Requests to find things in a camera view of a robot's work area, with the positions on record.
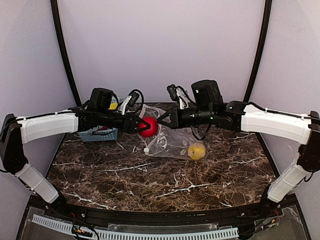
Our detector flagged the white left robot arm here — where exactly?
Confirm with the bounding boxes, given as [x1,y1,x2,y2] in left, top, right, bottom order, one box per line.
[0,87,151,205]

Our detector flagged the black left frame post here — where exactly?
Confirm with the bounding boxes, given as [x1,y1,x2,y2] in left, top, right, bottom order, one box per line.
[50,0,82,107]

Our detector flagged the black frame post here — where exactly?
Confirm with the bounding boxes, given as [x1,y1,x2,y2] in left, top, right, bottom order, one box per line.
[243,0,273,102]
[50,0,82,107]

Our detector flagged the red fruit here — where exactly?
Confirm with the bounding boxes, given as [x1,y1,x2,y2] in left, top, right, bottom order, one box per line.
[138,116,158,138]

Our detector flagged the white slotted cable duct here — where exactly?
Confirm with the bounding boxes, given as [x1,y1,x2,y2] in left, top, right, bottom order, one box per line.
[31,214,239,240]

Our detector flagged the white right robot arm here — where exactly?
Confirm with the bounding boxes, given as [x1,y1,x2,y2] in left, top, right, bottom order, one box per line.
[157,79,320,203]

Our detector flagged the clear zip top bag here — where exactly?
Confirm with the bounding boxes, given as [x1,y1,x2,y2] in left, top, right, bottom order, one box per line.
[139,104,209,161]

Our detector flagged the black front table rail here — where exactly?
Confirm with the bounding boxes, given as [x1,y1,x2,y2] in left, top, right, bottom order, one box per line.
[44,200,283,233]

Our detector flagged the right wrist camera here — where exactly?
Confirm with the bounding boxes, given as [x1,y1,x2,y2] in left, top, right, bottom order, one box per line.
[166,84,195,110]

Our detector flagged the yellow oblong fruit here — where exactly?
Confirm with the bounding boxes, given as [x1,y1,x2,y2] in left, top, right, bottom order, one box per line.
[109,98,119,110]

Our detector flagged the black right frame post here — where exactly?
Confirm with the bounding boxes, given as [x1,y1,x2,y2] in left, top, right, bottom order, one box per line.
[243,0,273,102]

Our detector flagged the yellow round fruit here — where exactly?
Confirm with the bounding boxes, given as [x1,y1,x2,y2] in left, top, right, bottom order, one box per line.
[187,143,206,160]

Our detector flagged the blue plastic basket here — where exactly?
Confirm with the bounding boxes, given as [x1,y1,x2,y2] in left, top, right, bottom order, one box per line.
[79,98,119,143]

